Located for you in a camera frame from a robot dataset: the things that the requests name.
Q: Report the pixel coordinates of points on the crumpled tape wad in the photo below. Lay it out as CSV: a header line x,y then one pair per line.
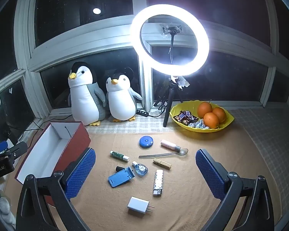
x,y
183,83

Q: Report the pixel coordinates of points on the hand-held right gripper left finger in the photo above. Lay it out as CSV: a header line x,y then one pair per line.
x,y
80,170

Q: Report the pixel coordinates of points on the green and white tube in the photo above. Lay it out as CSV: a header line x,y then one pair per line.
x,y
119,155

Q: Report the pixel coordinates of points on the small penguin plush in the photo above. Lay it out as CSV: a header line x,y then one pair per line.
x,y
121,103

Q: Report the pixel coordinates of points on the pink bottle with grey cap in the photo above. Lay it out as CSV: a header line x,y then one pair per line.
x,y
168,144

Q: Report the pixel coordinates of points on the brown chocolate bar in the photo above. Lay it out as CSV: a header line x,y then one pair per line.
x,y
179,118
187,113
192,120

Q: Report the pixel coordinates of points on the patterned white lighter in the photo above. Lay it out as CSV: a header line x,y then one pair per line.
x,y
158,181

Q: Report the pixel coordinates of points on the plaid mat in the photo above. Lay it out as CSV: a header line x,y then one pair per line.
x,y
144,125

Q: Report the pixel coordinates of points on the blue phone stand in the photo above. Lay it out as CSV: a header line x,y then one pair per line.
x,y
119,179

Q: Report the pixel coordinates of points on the blue round tape measure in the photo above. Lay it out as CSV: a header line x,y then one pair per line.
x,y
146,142

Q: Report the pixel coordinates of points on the wooden clothespin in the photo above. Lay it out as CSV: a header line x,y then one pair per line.
x,y
161,163

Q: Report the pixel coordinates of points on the red cardboard box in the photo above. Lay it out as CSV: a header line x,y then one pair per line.
x,y
50,149

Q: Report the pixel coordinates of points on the white wall charger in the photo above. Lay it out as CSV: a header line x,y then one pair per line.
x,y
137,205

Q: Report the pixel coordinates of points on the metal spoon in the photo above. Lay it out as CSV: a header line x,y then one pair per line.
x,y
183,151

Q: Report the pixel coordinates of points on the black gooseneck phone holder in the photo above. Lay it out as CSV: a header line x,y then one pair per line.
x,y
171,48

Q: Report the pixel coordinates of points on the pile of wrapped candies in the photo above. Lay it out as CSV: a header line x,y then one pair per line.
x,y
198,124

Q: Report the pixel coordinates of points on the large penguin plush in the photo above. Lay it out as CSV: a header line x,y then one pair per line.
x,y
84,101

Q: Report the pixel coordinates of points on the black inline remote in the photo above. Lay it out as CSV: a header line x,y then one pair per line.
x,y
142,113

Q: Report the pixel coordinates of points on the small black cylinder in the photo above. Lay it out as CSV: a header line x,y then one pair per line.
x,y
119,168

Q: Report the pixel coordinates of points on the yellow bowl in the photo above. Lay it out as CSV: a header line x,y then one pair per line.
x,y
225,122

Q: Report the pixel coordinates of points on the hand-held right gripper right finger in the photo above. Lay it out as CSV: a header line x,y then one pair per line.
x,y
210,170

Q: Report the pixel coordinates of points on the small blue perfume bottle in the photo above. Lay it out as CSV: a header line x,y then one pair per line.
x,y
141,169

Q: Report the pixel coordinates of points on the white fluffy cloth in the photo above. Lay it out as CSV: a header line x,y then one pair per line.
x,y
1,207

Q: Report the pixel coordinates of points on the orange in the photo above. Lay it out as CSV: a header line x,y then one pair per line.
x,y
221,114
204,108
210,120

